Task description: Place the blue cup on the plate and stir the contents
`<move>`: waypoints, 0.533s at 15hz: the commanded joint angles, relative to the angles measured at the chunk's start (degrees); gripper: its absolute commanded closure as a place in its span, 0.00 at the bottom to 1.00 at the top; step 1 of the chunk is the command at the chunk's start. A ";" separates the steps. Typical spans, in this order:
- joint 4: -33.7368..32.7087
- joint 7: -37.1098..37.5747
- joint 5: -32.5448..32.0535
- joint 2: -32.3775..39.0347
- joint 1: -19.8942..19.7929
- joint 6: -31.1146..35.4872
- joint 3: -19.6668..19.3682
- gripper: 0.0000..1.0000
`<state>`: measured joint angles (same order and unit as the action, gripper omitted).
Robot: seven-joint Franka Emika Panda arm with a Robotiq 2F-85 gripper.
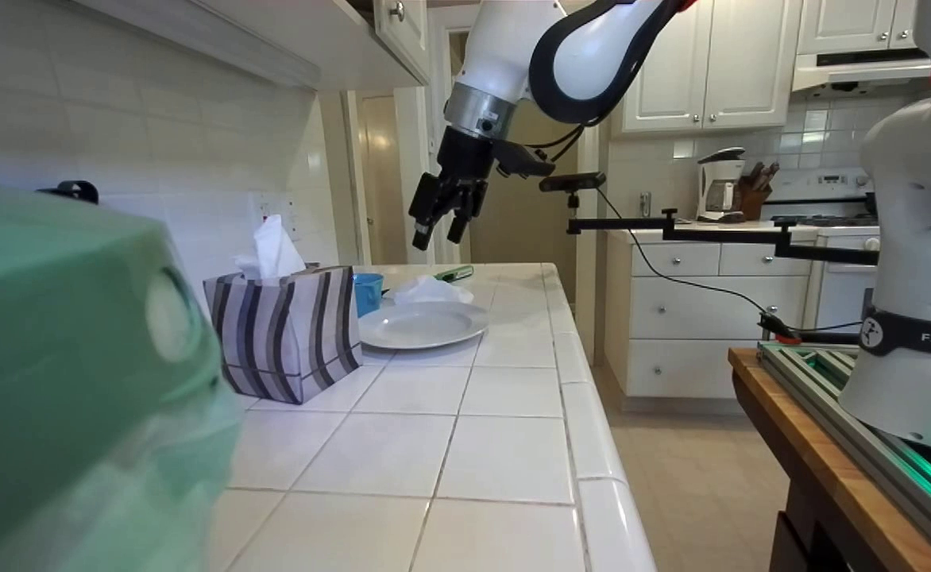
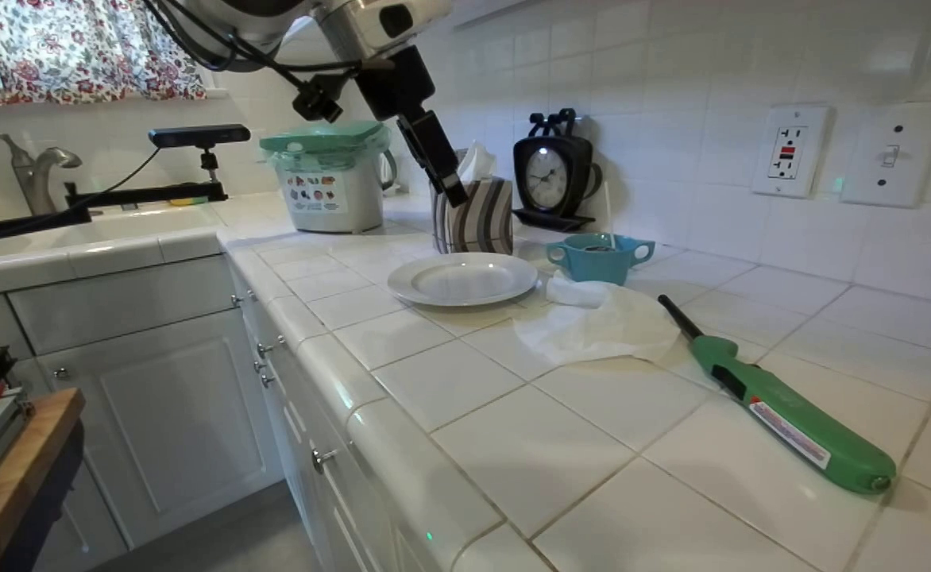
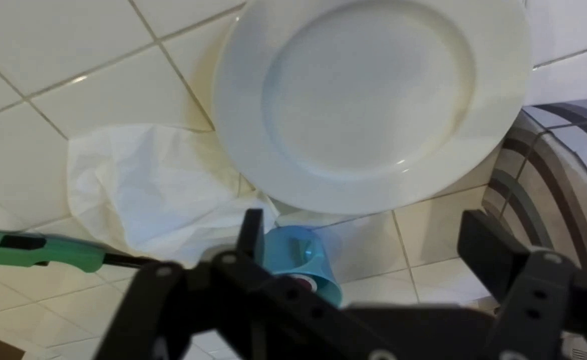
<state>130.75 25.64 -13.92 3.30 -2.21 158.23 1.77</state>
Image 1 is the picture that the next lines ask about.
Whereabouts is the white plate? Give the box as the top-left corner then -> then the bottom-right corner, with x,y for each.
357,300 -> 492,356

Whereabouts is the white tissue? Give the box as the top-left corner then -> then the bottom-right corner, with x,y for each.
251,213 -> 307,286

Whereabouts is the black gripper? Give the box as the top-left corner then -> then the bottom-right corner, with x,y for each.
408,124 -> 502,255

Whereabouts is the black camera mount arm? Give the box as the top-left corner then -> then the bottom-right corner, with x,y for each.
566,207 -> 883,268

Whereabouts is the black camera cable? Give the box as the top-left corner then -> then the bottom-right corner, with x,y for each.
594,187 -> 777,324

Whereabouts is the white coffee maker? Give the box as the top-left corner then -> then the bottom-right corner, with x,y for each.
696,142 -> 751,223

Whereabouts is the white base cabinet with drawers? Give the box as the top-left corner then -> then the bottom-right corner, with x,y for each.
600,226 -> 880,402

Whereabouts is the wooden knife block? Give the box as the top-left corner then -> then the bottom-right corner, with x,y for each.
734,159 -> 781,223

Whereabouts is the white stove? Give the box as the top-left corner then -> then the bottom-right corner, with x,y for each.
763,168 -> 883,233

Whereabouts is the wooden table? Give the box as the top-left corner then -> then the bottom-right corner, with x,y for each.
727,347 -> 931,572

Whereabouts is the green and white wipes container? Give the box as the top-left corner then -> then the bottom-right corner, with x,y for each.
0,178 -> 249,572

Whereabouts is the grey striped tissue box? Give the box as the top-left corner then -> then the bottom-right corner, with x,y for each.
202,265 -> 366,407

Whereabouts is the white range hood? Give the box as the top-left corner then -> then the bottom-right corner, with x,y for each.
791,43 -> 931,100

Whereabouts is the black table clock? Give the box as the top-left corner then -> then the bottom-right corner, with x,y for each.
36,178 -> 103,207

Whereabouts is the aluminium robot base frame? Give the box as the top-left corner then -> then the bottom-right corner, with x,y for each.
757,337 -> 931,570

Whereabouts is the black red clamp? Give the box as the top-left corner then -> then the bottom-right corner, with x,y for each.
757,304 -> 808,348

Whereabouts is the black camera on mount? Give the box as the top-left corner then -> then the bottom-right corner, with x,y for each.
537,173 -> 609,198

